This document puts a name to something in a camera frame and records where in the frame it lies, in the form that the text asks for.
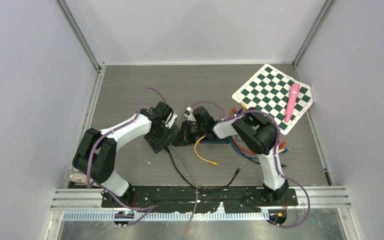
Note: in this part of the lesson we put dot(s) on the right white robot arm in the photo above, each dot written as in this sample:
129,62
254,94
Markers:
258,130

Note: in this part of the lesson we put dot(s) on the green white checkered board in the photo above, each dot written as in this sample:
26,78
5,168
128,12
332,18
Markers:
268,90

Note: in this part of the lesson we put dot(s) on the black router box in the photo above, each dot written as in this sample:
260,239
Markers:
158,139

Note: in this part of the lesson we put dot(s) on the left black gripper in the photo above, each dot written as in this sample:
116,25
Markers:
163,124

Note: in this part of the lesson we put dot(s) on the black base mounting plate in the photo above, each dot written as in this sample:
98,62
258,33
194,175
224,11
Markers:
185,199

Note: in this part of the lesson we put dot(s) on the black ribbed network switch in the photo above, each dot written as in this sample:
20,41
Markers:
207,140

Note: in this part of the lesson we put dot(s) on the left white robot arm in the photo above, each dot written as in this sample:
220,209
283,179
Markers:
96,154

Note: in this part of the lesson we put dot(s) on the pink cylindrical tube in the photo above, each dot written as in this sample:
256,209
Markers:
293,93

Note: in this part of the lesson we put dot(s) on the clear glitter tube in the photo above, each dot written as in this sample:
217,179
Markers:
75,177

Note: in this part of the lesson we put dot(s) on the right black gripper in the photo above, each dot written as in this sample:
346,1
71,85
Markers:
185,137

